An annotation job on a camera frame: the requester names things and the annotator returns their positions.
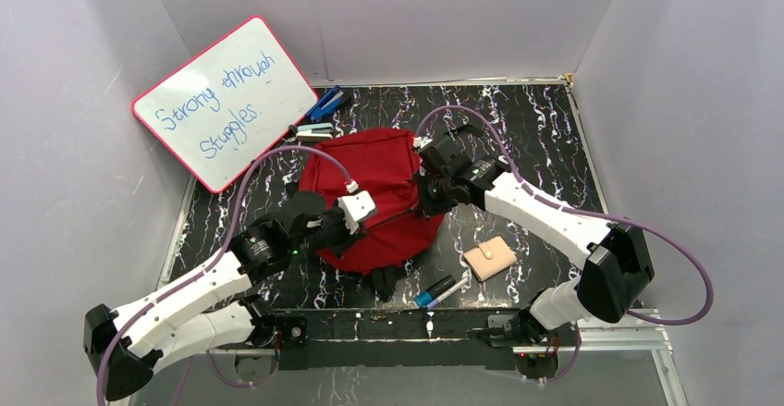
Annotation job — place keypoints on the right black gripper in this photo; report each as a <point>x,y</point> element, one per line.
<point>429,207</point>

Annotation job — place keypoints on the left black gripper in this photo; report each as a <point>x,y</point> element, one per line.
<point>334,223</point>

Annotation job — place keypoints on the red student backpack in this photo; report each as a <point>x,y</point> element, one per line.
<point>383,163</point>

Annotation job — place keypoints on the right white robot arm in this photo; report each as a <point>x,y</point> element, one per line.
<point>612,257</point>

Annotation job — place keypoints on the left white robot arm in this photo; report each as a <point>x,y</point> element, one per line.
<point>210,306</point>

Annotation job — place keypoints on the beige small wallet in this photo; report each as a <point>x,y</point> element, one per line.
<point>489,258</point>

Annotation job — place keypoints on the blue stapler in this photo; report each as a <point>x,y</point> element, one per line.
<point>314,127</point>

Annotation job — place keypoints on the black marker blue cap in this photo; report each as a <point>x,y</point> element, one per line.
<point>435,290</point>

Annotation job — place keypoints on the white pen blue cap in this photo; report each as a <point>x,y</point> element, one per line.
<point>446,294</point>

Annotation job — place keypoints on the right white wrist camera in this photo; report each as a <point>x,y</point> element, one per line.
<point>418,143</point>

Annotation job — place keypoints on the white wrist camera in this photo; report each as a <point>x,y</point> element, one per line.
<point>418,143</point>
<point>358,206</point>

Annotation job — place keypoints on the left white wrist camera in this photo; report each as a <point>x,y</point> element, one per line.
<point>358,206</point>

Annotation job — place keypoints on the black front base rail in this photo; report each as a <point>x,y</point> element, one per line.
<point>395,338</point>

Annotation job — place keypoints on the white board pink frame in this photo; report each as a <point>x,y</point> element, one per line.
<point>227,105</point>

